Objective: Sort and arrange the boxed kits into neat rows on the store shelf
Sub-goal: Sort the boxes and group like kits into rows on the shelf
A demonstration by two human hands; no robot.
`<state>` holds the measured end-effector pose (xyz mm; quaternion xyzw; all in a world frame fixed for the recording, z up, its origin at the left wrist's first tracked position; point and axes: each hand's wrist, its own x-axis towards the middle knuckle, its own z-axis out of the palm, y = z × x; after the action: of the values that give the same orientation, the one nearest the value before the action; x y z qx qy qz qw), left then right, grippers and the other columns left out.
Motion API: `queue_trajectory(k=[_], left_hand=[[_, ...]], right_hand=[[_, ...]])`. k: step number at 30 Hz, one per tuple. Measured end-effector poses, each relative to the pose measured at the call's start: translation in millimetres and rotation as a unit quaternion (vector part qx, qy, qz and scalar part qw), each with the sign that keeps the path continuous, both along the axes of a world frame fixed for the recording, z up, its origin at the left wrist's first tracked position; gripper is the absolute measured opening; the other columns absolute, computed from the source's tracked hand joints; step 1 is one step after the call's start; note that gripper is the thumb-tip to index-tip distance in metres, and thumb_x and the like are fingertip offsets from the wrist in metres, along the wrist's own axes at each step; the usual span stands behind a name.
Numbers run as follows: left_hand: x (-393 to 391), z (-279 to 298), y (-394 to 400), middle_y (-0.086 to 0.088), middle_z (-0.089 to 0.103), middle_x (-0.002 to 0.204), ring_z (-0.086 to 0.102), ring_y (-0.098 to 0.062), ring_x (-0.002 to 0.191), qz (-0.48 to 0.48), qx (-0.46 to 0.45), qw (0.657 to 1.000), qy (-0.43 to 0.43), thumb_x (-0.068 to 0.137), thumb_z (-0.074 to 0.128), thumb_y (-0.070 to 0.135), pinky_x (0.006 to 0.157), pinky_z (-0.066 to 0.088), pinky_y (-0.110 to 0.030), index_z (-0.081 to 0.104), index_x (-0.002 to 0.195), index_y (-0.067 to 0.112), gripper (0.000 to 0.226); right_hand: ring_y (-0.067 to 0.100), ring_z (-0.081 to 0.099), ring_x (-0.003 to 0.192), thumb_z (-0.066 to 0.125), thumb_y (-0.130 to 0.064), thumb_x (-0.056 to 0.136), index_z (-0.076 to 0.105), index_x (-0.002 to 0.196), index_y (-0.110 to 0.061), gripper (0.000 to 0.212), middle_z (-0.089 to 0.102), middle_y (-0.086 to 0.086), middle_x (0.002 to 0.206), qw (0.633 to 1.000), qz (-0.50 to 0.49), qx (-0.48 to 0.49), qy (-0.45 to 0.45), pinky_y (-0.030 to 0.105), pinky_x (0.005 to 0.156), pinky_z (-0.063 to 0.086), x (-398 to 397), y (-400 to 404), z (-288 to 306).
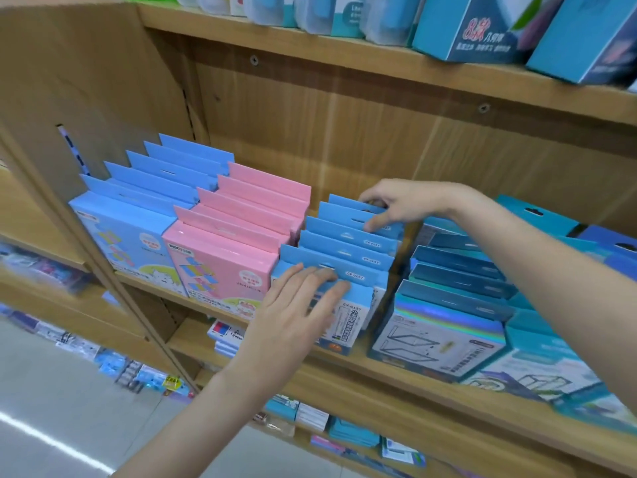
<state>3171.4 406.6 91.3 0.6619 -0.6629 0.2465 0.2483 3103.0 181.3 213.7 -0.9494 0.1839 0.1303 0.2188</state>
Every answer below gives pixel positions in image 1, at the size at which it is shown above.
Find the person's left hand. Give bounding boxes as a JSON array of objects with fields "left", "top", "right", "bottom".
[{"left": 224, "top": 264, "right": 351, "bottom": 396}]

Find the row of blue hanging packs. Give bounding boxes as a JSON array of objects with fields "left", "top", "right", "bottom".
[{"left": 0, "top": 302, "right": 198, "bottom": 402}]

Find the small blue box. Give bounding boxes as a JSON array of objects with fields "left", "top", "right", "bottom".
[{"left": 263, "top": 394, "right": 301, "bottom": 423}]

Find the shelf of assorted stationery packs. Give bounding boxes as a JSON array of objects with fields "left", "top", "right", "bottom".
[{"left": 0, "top": 242, "right": 96, "bottom": 297}]

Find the pink blue flat pack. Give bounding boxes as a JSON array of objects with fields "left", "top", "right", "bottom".
[{"left": 311, "top": 434, "right": 347, "bottom": 455}]

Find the light blue cartoon box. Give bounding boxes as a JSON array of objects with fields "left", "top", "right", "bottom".
[
  {"left": 159, "top": 133, "right": 235, "bottom": 165},
  {"left": 104, "top": 161, "right": 201, "bottom": 205},
  {"left": 69, "top": 174, "right": 190, "bottom": 298},
  {"left": 126, "top": 150, "right": 220, "bottom": 191},
  {"left": 144, "top": 140, "right": 230, "bottom": 178}
]

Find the person's left forearm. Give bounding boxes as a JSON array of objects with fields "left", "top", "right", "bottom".
[{"left": 112, "top": 367, "right": 283, "bottom": 478}]

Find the stack of teal flat packs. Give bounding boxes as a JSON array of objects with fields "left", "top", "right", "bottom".
[{"left": 327, "top": 416, "right": 382, "bottom": 449}]

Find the person's right hand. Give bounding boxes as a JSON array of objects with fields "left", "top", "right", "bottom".
[{"left": 358, "top": 178, "right": 467, "bottom": 233}]

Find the large teal carton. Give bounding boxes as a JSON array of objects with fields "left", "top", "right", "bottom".
[
  {"left": 526, "top": 0, "right": 637, "bottom": 87},
  {"left": 412, "top": 0, "right": 568, "bottom": 64}
]

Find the pink cartoon box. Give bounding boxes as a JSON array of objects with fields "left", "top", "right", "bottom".
[
  {"left": 197, "top": 188, "right": 305, "bottom": 238},
  {"left": 217, "top": 175, "right": 310, "bottom": 221},
  {"left": 228, "top": 163, "right": 312, "bottom": 204},
  {"left": 162, "top": 204, "right": 292, "bottom": 322}
]

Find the wooden shelf unit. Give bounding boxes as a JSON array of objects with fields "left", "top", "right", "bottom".
[{"left": 0, "top": 0, "right": 637, "bottom": 478}]

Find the row of translucent plastic cases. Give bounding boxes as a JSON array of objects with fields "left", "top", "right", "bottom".
[{"left": 174, "top": 0, "right": 424, "bottom": 47}]

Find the white teal flat pack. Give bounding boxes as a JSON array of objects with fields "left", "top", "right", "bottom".
[{"left": 380, "top": 436, "right": 428, "bottom": 468}]

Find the purple striped strip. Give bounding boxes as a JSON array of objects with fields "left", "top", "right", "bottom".
[{"left": 57, "top": 124, "right": 91, "bottom": 176}]

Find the red blue print box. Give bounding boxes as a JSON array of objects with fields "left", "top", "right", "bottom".
[{"left": 207, "top": 319, "right": 248, "bottom": 359}]

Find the blue white label box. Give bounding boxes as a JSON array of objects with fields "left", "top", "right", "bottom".
[
  {"left": 305, "top": 216, "right": 400, "bottom": 257},
  {"left": 270, "top": 245, "right": 390, "bottom": 356},
  {"left": 318, "top": 201, "right": 405, "bottom": 241},
  {"left": 328, "top": 194, "right": 389, "bottom": 215},
  {"left": 298, "top": 230, "right": 397, "bottom": 272}
]

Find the person's right forearm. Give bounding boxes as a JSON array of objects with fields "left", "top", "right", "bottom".
[{"left": 449, "top": 186, "right": 637, "bottom": 418}]

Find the small white box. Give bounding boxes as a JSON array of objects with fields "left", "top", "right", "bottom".
[{"left": 295, "top": 402, "right": 330, "bottom": 434}]

